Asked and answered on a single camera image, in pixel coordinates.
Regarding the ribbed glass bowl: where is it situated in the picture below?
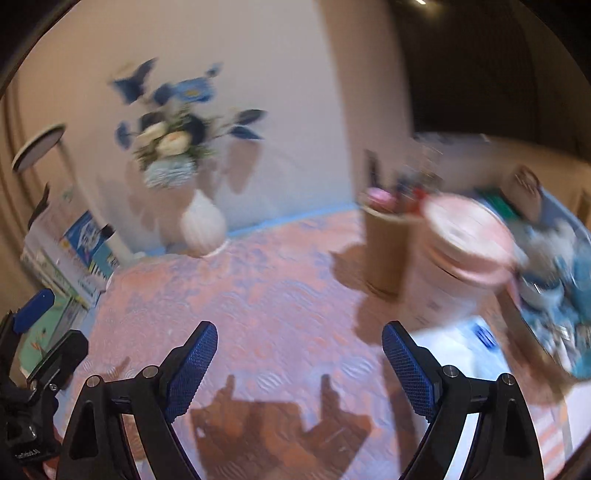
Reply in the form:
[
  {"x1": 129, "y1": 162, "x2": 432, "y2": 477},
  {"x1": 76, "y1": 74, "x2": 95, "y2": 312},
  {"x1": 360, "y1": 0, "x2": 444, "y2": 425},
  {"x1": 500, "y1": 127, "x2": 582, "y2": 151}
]
[{"x1": 496, "y1": 216, "x2": 591, "y2": 388}]

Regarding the stack of books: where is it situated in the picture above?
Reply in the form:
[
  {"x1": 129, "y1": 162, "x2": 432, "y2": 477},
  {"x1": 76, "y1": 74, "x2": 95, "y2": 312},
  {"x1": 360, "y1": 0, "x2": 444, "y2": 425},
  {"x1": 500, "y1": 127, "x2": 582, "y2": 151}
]
[{"x1": 19, "y1": 187, "x2": 120, "y2": 373}]

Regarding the white tissue pack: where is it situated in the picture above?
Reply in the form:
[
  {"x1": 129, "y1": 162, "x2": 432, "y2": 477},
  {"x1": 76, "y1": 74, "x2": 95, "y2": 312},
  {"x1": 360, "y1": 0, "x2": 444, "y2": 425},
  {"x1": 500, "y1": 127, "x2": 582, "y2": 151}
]
[{"x1": 411, "y1": 316, "x2": 511, "y2": 380}]

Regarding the blue artificial flower bouquet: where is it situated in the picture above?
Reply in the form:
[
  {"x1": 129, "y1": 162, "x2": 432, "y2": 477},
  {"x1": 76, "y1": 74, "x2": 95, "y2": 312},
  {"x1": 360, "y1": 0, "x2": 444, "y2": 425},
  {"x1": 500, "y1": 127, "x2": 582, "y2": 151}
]
[{"x1": 108, "y1": 58, "x2": 266, "y2": 189}]

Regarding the brown pen holder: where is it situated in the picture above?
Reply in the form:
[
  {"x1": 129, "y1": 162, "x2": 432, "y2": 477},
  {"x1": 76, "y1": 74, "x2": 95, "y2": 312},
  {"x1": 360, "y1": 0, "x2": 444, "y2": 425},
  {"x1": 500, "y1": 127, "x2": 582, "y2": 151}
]
[{"x1": 361, "y1": 205, "x2": 420, "y2": 299}]

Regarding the black wall television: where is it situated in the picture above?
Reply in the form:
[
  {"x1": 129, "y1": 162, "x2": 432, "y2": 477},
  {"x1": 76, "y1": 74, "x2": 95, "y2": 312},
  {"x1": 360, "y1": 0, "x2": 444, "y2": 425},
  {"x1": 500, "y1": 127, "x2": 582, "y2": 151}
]
[{"x1": 386, "y1": 0, "x2": 591, "y2": 160}]

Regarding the pink lidded cup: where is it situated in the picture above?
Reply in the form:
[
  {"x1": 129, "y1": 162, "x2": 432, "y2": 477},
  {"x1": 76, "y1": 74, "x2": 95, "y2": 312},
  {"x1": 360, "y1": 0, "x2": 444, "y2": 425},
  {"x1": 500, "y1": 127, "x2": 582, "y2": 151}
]
[{"x1": 404, "y1": 194, "x2": 518, "y2": 328}]

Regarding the white desk lamp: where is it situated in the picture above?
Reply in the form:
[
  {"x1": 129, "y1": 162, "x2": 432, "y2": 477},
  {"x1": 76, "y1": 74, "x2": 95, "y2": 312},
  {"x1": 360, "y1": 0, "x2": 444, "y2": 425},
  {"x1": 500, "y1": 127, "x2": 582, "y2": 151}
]
[{"x1": 12, "y1": 123, "x2": 136, "y2": 266}]

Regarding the small brown handbag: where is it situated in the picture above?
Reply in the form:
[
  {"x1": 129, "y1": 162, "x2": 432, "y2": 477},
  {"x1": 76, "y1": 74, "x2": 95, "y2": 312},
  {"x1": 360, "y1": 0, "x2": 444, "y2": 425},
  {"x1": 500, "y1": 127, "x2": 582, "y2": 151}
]
[{"x1": 502, "y1": 165, "x2": 542, "y2": 223}]

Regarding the white ribbed vase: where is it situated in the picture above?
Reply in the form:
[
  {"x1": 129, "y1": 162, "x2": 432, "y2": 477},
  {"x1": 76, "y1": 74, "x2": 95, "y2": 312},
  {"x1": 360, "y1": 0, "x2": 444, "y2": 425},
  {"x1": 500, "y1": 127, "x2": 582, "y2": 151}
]
[{"x1": 179, "y1": 189, "x2": 228, "y2": 258}]

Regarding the pink patterned tablecloth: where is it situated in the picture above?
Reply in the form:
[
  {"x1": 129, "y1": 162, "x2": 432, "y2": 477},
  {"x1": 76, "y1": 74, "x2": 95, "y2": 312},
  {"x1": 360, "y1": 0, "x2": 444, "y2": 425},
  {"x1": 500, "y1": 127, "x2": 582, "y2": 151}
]
[{"x1": 63, "y1": 210, "x2": 425, "y2": 479}]

